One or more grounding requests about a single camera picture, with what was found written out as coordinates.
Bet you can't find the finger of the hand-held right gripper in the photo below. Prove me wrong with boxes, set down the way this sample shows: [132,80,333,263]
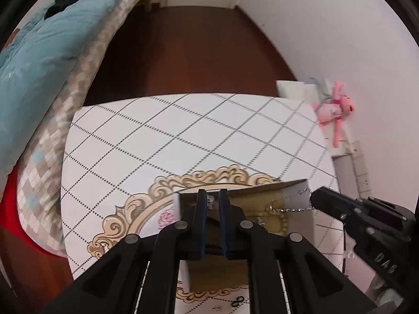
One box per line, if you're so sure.
[309,186,362,224]

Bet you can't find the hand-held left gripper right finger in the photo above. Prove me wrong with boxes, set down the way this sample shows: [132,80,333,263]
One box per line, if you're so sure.
[218,189,387,314]

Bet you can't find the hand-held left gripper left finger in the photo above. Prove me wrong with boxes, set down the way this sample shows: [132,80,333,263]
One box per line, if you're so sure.
[42,189,210,314]

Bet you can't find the silver chain necklace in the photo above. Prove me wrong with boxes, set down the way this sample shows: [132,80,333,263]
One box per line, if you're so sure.
[270,186,315,214]

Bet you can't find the cardboard box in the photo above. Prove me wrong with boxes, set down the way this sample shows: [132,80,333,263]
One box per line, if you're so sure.
[172,179,317,294]

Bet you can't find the pink plush toy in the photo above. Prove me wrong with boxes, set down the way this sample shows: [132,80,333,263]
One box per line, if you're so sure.
[312,81,355,148]

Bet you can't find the bed with blue duvet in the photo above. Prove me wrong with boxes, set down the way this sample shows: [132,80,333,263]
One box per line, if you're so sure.
[16,0,154,258]

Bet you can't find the red cloth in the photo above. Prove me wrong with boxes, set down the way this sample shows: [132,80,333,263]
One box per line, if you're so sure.
[0,170,68,262]

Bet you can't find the light blue quilt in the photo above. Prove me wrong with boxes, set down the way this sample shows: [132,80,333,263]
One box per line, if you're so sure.
[0,0,162,171]

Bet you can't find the white wall socket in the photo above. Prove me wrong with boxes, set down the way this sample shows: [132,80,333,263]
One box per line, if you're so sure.
[356,173,373,193]

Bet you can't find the beige bead bracelet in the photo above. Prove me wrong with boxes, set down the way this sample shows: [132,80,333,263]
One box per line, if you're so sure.
[255,213,289,235]

